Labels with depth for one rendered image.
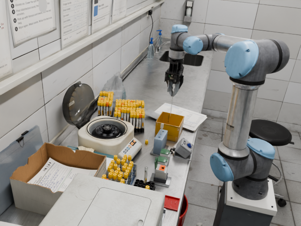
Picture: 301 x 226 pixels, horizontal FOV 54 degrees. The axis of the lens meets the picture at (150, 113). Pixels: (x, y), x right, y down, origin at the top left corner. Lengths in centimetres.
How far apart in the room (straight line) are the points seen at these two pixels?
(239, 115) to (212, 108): 274
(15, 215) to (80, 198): 46
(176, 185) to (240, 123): 44
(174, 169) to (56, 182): 54
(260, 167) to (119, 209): 63
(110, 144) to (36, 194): 39
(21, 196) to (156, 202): 58
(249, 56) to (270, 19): 254
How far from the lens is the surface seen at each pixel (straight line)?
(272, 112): 383
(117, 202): 82
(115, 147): 137
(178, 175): 139
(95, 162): 128
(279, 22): 350
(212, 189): 270
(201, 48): 132
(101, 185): 87
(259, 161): 122
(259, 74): 100
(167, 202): 125
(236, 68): 98
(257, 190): 131
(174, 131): 158
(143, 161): 145
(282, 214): 272
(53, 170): 132
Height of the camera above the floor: 176
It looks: 28 degrees down
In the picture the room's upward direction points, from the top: 5 degrees clockwise
